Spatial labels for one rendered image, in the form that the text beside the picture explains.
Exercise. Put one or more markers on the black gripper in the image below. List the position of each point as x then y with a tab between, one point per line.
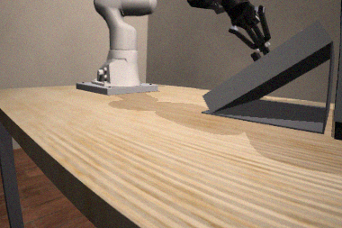
242	14

